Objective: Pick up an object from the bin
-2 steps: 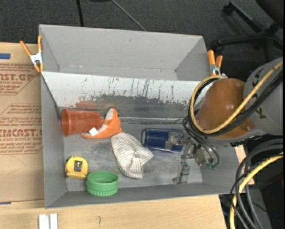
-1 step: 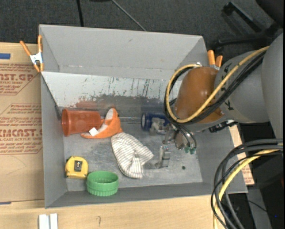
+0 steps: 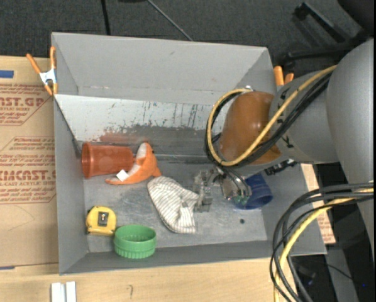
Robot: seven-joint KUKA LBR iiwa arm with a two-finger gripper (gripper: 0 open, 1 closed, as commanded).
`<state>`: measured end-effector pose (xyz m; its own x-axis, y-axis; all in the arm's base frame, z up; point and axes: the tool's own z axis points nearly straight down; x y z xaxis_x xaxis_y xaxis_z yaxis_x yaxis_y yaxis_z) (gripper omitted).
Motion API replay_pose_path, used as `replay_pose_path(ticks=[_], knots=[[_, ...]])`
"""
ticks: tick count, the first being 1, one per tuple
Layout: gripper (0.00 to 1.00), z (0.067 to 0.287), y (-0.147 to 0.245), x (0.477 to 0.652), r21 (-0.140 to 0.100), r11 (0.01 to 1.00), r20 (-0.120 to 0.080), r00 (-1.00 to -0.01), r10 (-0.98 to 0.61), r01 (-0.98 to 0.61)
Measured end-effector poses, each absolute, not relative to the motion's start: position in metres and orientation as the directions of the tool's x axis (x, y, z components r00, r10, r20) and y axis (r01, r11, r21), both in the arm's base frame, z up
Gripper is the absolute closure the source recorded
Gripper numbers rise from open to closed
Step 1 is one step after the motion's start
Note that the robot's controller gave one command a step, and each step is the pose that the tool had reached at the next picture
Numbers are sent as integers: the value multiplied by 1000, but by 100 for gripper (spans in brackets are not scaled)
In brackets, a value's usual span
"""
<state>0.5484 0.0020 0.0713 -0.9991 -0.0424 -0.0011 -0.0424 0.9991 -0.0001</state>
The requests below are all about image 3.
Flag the blue plastic cup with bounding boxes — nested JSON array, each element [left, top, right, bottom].
[[233, 172, 274, 210]]

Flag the grey metal bin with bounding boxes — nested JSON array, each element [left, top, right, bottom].
[[50, 32, 328, 276]]

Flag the brown cardboard board, red print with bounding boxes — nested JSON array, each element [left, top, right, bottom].
[[0, 54, 337, 272]]

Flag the white striped cloth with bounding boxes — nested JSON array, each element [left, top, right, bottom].
[[147, 176, 201, 235]]

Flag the orange plastic cup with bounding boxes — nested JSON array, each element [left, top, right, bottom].
[[81, 141, 135, 179]]

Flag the orange and white plush toy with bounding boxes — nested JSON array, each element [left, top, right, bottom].
[[104, 142, 162, 186]]

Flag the black cylinder on white bracket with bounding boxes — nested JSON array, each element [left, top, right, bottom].
[[263, 158, 299, 176]]

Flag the green ribbed plastic ring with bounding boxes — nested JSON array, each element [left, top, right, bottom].
[[113, 224, 158, 259]]

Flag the yellow tape measure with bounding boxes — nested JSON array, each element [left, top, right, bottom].
[[85, 205, 118, 236]]

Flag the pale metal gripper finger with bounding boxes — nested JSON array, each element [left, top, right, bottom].
[[194, 187, 214, 214], [193, 169, 216, 189]]

